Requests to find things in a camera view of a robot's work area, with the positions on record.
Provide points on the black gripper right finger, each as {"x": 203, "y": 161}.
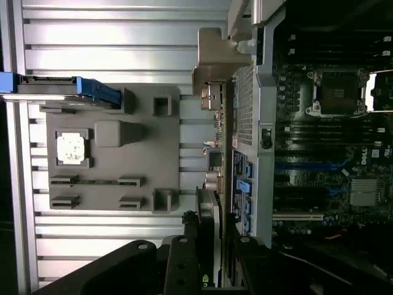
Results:
{"x": 255, "y": 270}

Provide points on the silver chipset heatsink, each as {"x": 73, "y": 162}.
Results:
{"x": 364, "y": 192}

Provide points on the metal socket cover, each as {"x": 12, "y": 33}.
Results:
{"x": 380, "y": 92}

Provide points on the hard disk with blue carrier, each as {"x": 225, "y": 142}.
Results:
{"x": 61, "y": 84}

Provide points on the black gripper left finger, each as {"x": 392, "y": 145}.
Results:
{"x": 181, "y": 267}

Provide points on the CPU socket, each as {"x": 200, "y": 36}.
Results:
{"x": 337, "y": 92}

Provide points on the green motherboard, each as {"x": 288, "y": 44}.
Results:
{"x": 310, "y": 181}

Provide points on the grey plastic parts rack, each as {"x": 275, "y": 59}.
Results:
{"x": 122, "y": 159}

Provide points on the white expansion slot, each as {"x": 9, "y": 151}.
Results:
{"x": 298, "y": 217}

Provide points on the blue expansion slot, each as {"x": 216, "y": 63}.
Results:
{"x": 307, "y": 167}

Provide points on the silver CPU chip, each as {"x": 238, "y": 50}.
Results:
{"x": 71, "y": 149}

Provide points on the open black PC case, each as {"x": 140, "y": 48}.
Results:
{"x": 265, "y": 92}

